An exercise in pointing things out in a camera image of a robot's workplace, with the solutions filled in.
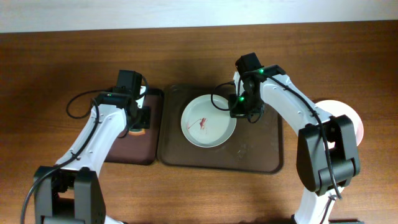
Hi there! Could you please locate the green and orange sponge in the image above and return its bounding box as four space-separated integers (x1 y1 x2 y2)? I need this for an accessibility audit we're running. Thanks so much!
128 129 146 136

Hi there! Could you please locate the white plate with red streak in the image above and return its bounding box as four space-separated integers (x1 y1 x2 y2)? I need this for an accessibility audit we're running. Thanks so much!
180 94 237 148

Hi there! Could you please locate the white plate with red blob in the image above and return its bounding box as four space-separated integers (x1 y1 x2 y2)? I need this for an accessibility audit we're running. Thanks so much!
313 100 364 147

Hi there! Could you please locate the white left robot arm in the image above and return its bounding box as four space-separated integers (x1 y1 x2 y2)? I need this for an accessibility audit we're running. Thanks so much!
27 92 146 223

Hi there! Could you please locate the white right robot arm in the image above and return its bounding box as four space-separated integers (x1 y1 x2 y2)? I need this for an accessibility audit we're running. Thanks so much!
228 53 361 223

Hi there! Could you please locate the small black sponge tray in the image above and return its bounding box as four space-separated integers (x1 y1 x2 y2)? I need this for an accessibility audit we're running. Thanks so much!
105 89 164 166

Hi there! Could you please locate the large brown serving tray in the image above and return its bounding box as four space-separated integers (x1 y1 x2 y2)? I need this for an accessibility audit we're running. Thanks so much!
157 85 284 174

